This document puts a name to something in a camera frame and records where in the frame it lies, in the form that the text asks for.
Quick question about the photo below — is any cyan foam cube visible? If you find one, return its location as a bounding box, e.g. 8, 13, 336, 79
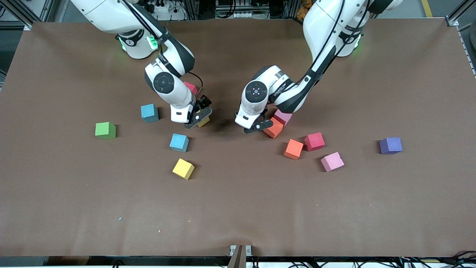
170, 133, 189, 153
141, 103, 160, 123

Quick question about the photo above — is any green foam cube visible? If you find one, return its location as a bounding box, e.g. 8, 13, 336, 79
95, 122, 116, 140

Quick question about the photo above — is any aluminium frame post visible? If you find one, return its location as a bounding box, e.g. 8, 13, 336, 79
0, 0, 56, 31
446, 0, 476, 27

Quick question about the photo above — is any pink foam cube with notch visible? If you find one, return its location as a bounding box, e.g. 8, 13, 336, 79
321, 151, 345, 173

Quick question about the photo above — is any orange foam cube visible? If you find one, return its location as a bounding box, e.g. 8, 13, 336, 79
263, 117, 284, 139
284, 139, 304, 160

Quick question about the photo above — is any net bag of oranges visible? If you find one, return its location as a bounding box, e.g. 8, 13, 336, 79
297, 0, 313, 21

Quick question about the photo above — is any grey metal clamp bracket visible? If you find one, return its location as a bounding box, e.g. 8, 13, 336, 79
229, 245, 252, 268

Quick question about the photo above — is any paper table cover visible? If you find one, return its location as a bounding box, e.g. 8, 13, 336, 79
0, 19, 476, 257

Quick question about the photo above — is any purple foam cube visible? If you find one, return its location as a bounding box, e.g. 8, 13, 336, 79
379, 137, 403, 155

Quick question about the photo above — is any white power strip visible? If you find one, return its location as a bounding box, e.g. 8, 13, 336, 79
230, 10, 259, 19
147, 0, 171, 13

